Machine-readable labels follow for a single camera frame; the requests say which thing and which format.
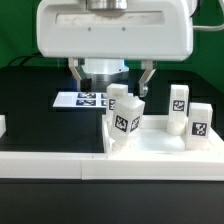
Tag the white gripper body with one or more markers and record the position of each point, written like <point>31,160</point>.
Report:
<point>159,30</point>

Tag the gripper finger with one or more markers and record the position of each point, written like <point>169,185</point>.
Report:
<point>148,71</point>
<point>83,82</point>

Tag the white square table top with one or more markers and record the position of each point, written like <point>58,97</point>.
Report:
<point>152,139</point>

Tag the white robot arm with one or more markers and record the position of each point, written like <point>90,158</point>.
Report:
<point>110,66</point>

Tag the white marker sheet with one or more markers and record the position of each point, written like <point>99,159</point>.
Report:
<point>80,100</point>

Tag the white U-shaped fence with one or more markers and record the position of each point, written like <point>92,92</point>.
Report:
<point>96,166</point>

